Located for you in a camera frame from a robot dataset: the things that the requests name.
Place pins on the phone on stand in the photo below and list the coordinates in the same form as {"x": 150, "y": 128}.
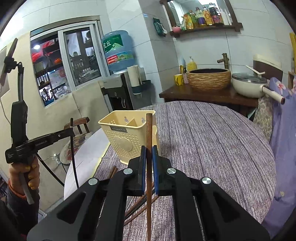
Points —
{"x": 9, "y": 65}

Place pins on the brown wooden chopstick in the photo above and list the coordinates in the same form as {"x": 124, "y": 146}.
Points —
{"x": 148, "y": 145}

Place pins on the wooden wall shelf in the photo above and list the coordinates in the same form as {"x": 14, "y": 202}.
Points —
{"x": 236, "y": 26}

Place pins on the white pot with lid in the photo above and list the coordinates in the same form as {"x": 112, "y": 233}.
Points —
{"x": 252, "y": 86}

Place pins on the left hand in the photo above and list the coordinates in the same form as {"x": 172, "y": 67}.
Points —
{"x": 31, "y": 173}

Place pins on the purple floral cloth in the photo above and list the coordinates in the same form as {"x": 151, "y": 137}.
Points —
{"x": 282, "y": 143}

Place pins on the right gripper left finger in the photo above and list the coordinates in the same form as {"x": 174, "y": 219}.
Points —
{"x": 136, "y": 180}

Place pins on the purple striped tablecloth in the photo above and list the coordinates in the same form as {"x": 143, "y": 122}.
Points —
{"x": 223, "y": 179}

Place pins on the paper towel roll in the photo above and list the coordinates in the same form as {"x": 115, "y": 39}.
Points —
{"x": 134, "y": 76}

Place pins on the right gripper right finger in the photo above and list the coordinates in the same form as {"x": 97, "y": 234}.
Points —
{"x": 162, "y": 182}

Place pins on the yellow soap bottle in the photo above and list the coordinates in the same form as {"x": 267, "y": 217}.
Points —
{"x": 191, "y": 66}

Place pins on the cream perforated utensil holder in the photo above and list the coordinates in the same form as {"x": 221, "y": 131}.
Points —
{"x": 126, "y": 131}

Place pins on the water dispenser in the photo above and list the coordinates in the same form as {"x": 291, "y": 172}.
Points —
{"x": 121, "y": 94}

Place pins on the brass faucet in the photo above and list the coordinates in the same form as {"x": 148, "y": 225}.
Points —
{"x": 224, "y": 60}

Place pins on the wooden chair with cushion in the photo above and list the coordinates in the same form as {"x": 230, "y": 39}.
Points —
{"x": 81, "y": 134}

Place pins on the wooden side counter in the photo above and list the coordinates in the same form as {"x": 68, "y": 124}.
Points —
{"x": 226, "y": 97}

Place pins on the woven basket sink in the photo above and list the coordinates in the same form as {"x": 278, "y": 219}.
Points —
{"x": 209, "y": 79}

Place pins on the yellow mug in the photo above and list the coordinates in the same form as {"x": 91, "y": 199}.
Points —
{"x": 179, "y": 79}

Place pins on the blue water jug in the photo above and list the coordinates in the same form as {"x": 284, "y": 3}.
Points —
{"x": 118, "y": 50}

